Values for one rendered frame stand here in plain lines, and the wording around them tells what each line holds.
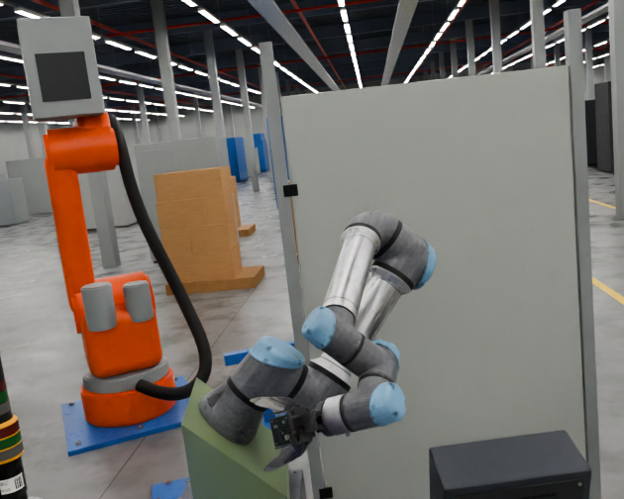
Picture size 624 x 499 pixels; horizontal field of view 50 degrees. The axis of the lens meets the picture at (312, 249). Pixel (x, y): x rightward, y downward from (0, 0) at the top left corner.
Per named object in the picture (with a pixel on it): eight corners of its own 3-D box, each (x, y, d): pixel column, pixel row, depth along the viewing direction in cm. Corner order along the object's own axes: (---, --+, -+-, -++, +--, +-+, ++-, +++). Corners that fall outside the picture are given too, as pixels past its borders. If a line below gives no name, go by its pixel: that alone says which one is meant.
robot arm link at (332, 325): (367, 183, 163) (323, 319, 126) (401, 210, 166) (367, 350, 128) (339, 210, 170) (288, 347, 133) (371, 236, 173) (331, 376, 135)
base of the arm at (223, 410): (209, 393, 163) (234, 362, 162) (257, 434, 162) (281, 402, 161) (190, 409, 148) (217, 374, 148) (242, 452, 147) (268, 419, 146)
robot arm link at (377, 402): (410, 396, 131) (406, 430, 125) (363, 407, 136) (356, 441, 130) (391, 369, 128) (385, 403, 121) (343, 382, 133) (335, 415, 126)
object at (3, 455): (-13, 466, 74) (-15, 456, 74) (-22, 454, 77) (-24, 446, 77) (28, 452, 77) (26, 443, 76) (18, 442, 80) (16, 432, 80)
